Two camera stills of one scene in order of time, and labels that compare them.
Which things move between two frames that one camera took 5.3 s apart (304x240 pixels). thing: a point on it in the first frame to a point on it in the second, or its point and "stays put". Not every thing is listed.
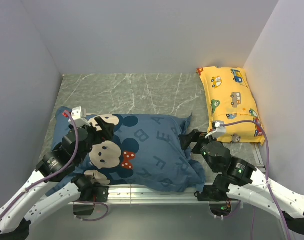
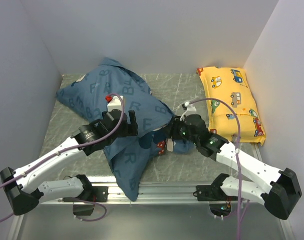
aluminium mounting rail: [154, 194] stays put
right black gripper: [194, 136] to [176, 124]
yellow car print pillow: [229, 98] stays put
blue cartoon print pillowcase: [144, 152] to [110, 87]
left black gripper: [107, 130] to [130, 129]
